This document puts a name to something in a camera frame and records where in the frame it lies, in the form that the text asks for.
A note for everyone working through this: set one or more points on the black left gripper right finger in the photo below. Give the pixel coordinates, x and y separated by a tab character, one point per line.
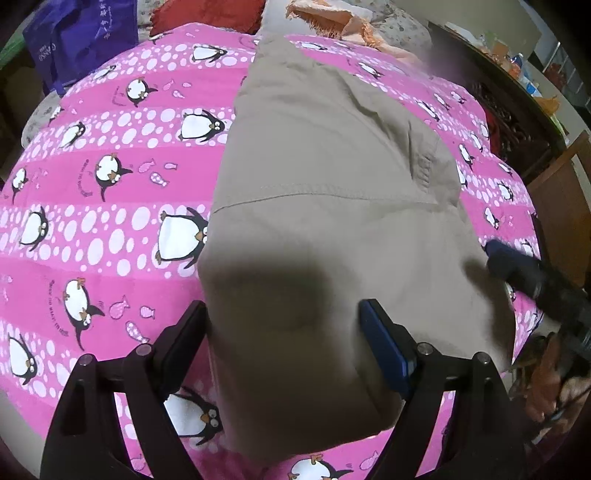
481	440

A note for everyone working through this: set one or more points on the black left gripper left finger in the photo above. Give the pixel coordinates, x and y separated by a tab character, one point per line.
110	421

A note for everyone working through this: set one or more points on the beige khaki jacket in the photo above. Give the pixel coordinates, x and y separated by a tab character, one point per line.
331	192

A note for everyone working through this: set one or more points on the person right hand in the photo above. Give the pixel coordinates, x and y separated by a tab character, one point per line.
549	392

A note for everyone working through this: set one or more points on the dark carved wooden headboard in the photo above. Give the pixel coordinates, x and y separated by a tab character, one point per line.
523	135

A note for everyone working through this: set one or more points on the pink penguin print blanket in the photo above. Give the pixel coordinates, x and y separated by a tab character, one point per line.
80	213

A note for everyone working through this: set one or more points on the floral grey quilt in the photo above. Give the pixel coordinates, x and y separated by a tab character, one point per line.
398	27

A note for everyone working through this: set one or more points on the orange fringed cloth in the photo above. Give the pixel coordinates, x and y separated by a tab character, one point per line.
340	24

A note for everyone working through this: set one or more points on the purple shopping bag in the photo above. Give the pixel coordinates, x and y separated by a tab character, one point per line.
69	39

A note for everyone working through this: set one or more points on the white pillow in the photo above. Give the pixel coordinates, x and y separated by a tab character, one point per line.
274	20

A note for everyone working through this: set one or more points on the red heart cushion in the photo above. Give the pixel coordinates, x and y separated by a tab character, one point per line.
243	16

